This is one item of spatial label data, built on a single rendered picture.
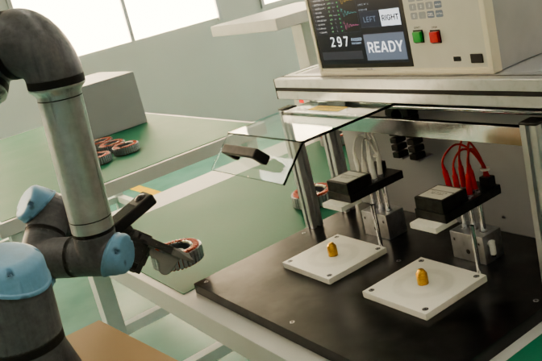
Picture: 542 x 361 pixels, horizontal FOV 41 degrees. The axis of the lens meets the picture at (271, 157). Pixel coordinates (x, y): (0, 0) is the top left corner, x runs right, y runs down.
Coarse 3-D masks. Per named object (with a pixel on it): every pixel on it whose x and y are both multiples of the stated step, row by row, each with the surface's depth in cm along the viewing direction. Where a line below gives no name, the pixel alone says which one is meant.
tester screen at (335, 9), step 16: (320, 0) 140; (336, 0) 136; (352, 0) 132; (368, 0) 129; (384, 0) 126; (320, 16) 141; (336, 16) 137; (352, 16) 134; (400, 16) 124; (320, 32) 143; (336, 32) 139; (352, 32) 135; (368, 32) 132; (384, 32) 128; (320, 48) 145; (336, 48) 141; (352, 48) 137
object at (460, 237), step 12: (456, 228) 131; (468, 228) 130; (480, 228) 129; (492, 228) 127; (456, 240) 130; (468, 240) 128; (480, 240) 125; (456, 252) 131; (468, 252) 129; (480, 252) 126
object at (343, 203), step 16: (336, 176) 144; (352, 176) 142; (368, 176) 142; (384, 176) 145; (400, 176) 146; (336, 192) 142; (352, 192) 140; (368, 192) 142; (384, 192) 146; (336, 208) 140
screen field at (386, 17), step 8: (392, 8) 125; (360, 16) 132; (368, 16) 130; (376, 16) 129; (384, 16) 127; (392, 16) 125; (368, 24) 131; (376, 24) 129; (384, 24) 128; (392, 24) 126; (400, 24) 124
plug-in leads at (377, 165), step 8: (376, 144) 144; (352, 152) 147; (368, 152) 147; (376, 152) 148; (368, 160) 148; (376, 160) 150; (384, 160) 149; (360, 168) 147; (376, 168) 150; (384, 168) 149; (376, 176) 144
